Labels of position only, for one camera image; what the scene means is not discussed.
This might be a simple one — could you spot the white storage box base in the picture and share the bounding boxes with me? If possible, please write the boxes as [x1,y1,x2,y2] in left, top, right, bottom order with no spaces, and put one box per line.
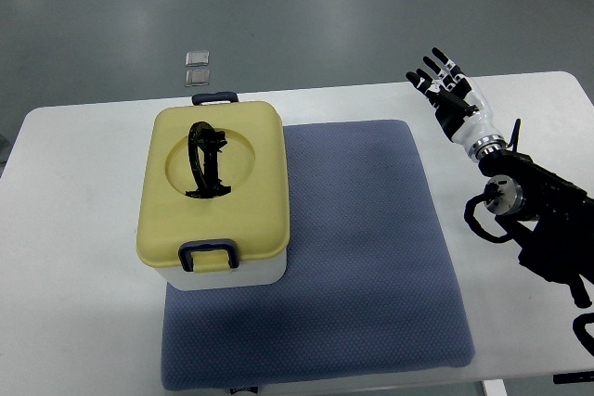
[156,250,287,291]

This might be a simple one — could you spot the black table control panel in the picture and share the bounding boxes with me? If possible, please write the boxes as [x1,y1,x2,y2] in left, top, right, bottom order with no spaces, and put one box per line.
[552,371,594,385]

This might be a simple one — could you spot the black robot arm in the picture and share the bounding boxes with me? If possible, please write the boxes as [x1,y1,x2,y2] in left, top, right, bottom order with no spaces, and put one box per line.
[464,120,593,309]

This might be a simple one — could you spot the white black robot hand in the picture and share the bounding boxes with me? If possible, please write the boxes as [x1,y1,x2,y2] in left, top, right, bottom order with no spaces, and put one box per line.
[406,47,506,162]

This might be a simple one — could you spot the yellow storage box lid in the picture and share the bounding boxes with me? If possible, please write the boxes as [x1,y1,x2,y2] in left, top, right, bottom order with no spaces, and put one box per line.
[136,101,290,273]

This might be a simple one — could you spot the blue padded mat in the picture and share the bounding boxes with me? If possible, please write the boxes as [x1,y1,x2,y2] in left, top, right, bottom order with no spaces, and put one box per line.
[161,120,474,390]

